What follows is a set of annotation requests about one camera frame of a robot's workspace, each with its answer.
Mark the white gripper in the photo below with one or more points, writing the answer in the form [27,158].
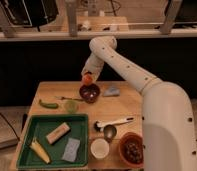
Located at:
[94,66]

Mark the orange bowl with food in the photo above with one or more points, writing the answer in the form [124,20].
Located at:
[131,150]

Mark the white cup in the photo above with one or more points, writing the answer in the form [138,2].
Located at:
[99,148]

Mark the blue sponge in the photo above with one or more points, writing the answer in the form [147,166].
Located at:
[71,149]

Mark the white handled scoop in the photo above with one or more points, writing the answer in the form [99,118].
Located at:
[99,125]

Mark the wooden block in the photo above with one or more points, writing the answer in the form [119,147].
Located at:
[57,133]

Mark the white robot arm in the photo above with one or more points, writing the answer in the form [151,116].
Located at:
[167,117]

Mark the metal frame rail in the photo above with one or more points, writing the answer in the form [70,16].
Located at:
[85,19]

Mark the grey blue cloth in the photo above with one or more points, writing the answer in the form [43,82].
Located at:
[111,91]

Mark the green pepper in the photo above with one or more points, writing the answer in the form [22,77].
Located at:
[48,105]

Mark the green plastic tray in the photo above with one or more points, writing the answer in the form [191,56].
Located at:
[39,126]

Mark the red apple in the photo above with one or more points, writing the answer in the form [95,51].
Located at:
[87,79]

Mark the dark purple bowl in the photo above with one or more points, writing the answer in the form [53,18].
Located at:
[89,93]

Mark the yellow corn cob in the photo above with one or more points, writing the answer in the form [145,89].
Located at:
[40,151]

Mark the metal measuring spoon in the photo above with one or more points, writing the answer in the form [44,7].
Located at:
[110,132]

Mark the black monitor left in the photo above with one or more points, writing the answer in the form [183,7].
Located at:
[30,13]

